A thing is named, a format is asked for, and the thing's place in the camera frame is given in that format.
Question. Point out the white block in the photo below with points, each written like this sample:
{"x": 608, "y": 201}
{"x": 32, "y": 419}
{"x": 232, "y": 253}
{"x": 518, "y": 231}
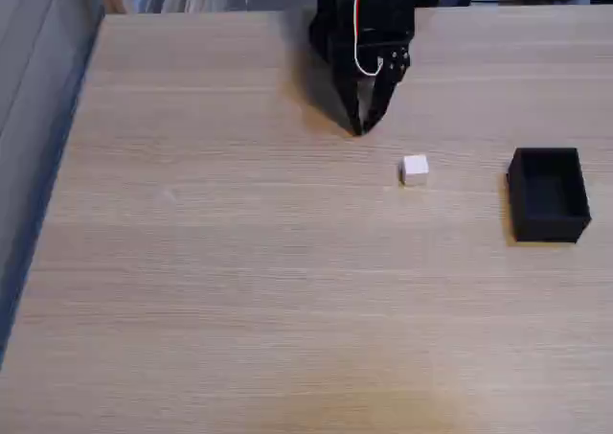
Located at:
{"x": 415, "y": 170}

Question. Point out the black open box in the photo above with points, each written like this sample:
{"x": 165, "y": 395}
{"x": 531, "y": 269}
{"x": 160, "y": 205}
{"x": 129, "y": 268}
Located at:
{"x": 548, "y": 194}

